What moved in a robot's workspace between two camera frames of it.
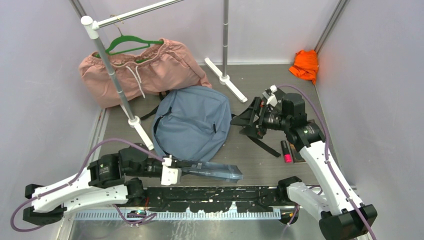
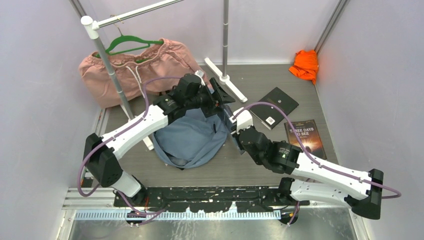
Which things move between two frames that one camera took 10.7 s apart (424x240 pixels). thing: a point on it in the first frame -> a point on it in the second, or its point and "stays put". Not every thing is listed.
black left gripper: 177,163 -> 219,95
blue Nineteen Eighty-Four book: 230,173 -> 225,114
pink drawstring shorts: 166,67 stays put
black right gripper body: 276,120 -> 258,160
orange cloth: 305,65 stays put
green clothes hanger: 108,51 stays put
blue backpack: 193,122 stays put
